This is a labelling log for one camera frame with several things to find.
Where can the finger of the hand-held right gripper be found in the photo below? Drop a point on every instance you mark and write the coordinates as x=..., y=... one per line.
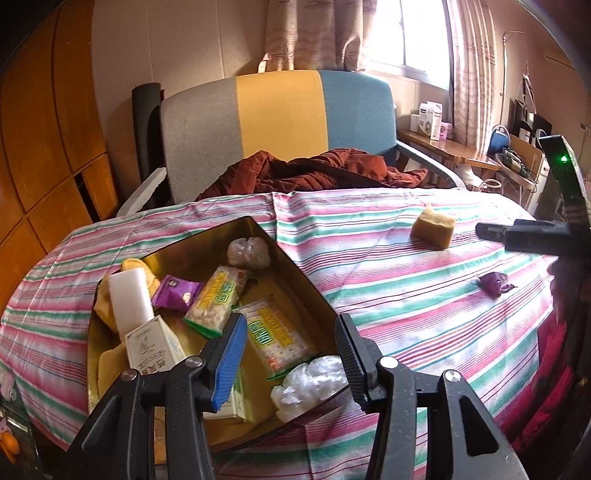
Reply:
x=535, y=242
x=491, y=231

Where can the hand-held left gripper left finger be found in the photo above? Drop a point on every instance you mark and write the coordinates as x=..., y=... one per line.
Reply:
x=228, y=364

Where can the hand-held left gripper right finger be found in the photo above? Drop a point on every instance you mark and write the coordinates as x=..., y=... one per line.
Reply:
x=353, y=360

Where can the white green carton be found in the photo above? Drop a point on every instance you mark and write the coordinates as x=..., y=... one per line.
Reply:
x=238, y=401

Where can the clear white snack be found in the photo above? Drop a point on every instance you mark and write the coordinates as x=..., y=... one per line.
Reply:
x=249, y=251
x=309, y=383

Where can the small dark purple snack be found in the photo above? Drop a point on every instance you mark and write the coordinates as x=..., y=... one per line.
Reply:
x=495, y=282

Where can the green yellow cracker packet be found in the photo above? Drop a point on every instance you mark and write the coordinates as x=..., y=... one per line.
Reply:
x=217, y=300
x=277, y=339

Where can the yellow cake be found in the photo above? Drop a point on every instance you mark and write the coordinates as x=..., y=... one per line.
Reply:
x=431, y=228

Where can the white printed carton box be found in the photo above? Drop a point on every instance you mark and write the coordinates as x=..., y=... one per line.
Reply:
x=152, y=344

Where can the purple cartoon snack packet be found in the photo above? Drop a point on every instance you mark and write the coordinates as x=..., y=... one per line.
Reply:
x=178, y=293

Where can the white rectangular block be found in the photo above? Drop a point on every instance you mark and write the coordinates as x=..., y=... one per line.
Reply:
x=131, y=302

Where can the gold tin box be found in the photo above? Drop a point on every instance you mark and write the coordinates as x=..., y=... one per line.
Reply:
x=198, y=251

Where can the yellow snack packet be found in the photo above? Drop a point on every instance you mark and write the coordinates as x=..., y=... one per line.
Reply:
x=138, y=270

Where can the white plastic bag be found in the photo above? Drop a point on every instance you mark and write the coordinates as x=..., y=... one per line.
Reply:
x=467, y=177

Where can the black electronic device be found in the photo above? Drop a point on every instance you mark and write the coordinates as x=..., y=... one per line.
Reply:
x=513, y=160

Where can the striped pink green blanket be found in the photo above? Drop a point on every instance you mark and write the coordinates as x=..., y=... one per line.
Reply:
x=392, y=286

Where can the black hanging bag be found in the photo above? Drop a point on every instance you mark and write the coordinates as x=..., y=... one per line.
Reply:
x=524, y=115

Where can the blue folding chair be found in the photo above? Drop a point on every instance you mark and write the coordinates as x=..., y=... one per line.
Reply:
x=499, y=141

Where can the wooden desk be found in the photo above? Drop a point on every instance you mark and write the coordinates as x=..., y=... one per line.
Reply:
x=457, y=152

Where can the pink box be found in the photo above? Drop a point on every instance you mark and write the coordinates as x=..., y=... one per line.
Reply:
x=444, y=130

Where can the large white carton box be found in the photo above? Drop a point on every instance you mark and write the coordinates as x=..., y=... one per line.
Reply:
x=434, y=121

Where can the red quilt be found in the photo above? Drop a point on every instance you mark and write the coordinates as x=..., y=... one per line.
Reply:
x=545, y=369

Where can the small white carton box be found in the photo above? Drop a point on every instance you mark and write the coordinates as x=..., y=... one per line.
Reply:
x=417, y=124

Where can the beige patterned curtain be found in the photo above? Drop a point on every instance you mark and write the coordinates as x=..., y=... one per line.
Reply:
x=318, y=32
x=471, y=69

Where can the red-brown jacket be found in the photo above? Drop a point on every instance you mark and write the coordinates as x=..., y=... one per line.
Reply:
x=323, y=173

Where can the window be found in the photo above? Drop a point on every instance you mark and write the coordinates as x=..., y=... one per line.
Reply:
x=411, y=32

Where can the grey yellow blue armchair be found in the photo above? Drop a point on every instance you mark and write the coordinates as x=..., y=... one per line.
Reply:
x=277, y=115

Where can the black rolled mat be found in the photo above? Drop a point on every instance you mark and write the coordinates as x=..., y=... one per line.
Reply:
x=145, y=134

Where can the wooden wardrobe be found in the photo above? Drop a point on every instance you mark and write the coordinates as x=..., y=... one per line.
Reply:
x=46, y=138

